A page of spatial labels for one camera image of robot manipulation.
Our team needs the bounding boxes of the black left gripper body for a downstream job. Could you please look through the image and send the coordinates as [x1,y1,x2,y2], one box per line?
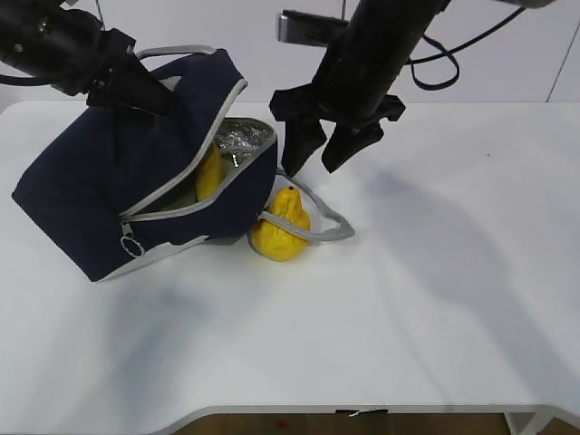
[67,28,136,96]

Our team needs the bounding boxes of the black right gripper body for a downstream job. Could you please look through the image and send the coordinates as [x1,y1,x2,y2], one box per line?
[269,81,405,135]

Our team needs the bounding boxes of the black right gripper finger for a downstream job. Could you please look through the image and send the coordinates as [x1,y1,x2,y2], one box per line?
[281,120,327,177]
[322,123,384,173]

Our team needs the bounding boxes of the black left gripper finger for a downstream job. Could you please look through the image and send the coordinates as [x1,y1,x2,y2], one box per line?
[116,54,173,115]
[86,88,159,113]

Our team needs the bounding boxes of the navy blue lunch bag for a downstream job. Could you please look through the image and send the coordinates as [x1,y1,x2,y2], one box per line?
[12,45,354,282]

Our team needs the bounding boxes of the yellow banana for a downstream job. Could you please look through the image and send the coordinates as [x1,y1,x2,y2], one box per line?
[195,141,227,201]

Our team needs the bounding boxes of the yellow pear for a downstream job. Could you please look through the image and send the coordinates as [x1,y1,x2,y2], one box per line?
[250,186,311,262]

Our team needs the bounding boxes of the green lidded glass container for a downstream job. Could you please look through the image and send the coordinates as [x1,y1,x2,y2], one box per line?
[143,189,198,213]

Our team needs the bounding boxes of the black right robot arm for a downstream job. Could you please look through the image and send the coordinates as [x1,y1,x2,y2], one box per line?
[269,0,448,176]

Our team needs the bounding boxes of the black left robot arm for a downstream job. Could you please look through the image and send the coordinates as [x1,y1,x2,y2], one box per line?
[1,1,175,115]

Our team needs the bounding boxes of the black tape on table edge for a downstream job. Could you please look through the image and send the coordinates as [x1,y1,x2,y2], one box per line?
[334,409,389,418]

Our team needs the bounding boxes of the white table leg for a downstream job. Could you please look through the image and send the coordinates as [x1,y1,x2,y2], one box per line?
[504,412,554,435]

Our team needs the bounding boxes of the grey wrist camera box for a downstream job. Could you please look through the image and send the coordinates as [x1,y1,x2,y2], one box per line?
[276,9,349,47]

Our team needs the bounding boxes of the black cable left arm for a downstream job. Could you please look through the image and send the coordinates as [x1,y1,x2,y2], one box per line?
[0,72,46,88]

